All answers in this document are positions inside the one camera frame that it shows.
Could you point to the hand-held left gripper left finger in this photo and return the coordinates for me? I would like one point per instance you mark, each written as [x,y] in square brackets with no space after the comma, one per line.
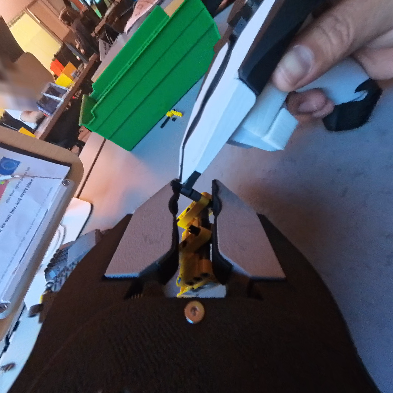
[147,245]

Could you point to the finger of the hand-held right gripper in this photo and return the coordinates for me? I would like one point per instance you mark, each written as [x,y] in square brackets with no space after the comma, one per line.
[192,116]
[215,122]

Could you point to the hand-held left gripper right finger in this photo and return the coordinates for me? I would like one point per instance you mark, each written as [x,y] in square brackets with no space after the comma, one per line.
[242,242]

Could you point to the yellow toy brick assembly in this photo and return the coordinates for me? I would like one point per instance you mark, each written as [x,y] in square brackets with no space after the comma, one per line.
[193,264]

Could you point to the grey desk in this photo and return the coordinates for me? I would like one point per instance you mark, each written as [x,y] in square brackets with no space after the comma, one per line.
[307,199]

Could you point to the person's right hand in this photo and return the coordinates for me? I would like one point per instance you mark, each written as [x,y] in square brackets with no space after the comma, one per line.
[353,30]

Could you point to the yellow black brick piece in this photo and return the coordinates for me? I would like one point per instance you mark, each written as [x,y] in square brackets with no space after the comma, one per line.
[172,114]

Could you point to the green plastic bin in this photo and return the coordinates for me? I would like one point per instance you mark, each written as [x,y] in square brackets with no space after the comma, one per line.
[147,92]

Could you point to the grey yellow toy brick vehicle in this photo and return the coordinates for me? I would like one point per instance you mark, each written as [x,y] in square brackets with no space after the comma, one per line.
[70,254]

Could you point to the wood-edged grey table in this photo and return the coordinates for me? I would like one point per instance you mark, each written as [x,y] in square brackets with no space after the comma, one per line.
[173,9]

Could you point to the dark wooden table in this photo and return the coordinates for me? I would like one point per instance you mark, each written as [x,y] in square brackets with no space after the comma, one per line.
[83,76]

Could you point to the patterned paper sheet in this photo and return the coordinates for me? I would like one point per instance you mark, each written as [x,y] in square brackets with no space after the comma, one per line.
[144,9]

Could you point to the printed instruction sheet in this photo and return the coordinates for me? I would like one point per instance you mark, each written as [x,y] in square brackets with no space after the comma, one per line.
[30,215]

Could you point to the yellow storage box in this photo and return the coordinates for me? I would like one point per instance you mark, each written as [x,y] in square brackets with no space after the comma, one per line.
[66,78]

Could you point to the clear acrylic box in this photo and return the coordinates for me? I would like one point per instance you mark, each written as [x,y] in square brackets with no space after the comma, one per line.
[52,98]

